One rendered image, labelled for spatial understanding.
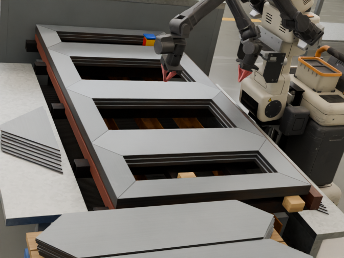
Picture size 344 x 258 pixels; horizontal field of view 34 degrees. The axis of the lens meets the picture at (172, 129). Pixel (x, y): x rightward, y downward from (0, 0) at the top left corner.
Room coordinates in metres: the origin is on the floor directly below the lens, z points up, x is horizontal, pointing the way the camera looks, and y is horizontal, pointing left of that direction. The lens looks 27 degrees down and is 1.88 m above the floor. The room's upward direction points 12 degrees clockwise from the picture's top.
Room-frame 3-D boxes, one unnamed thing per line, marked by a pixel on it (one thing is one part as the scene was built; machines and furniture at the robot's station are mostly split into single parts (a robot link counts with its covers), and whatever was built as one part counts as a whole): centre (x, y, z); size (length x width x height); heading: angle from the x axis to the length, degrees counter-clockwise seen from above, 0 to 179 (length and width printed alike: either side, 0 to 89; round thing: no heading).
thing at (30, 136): (1.81, 0.53, 0.77); 0.45 x 0.20 x 0.04; 27
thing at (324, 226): (2.34, -0.41, 0.66); 1.30 x 0.20 x 0.03; 27
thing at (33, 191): (1.94, 0.60, 0.73); 1.20 x 0.26 x 0.03; 27
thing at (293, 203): (1.71, -0.49, 0.79); 0.06 x 0.05 x 0.04; 117
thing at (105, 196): (2.14, 0.43, 0.78); 1.56 x 0.09 x 0.06; 27
